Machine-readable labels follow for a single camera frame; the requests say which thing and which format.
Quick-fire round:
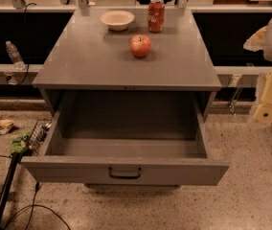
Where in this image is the black drawer handle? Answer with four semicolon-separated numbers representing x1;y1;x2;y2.
108;167;142;180

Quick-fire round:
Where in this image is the green snack bag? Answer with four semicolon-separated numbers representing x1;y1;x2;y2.
10;130;32;154

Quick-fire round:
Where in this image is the clear plastic water bottle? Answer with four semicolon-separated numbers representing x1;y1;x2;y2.
6;41;26;71

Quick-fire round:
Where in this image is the metal clamp bracket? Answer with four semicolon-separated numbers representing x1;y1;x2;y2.
228;75;242;115

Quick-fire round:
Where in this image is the open grey top drawer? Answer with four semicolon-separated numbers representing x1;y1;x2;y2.
22;91;229;186

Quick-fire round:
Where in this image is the red apple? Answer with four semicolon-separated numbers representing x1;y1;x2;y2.
129;34;151;58

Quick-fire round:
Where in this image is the black floor cable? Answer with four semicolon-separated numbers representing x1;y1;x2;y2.
0;134;72;230

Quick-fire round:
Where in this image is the grey metal cabinet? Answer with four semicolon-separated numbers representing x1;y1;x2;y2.
33;8;221;114

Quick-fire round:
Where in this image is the red cola can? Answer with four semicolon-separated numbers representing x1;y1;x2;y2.
147;0;165;33

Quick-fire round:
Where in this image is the black pole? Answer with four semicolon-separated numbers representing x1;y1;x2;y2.
0;153;21;223

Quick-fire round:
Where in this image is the white bowl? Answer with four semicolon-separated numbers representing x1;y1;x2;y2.
101;11;135;32

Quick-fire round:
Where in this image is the wire mesh basket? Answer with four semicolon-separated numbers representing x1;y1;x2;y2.
26;119;52;156

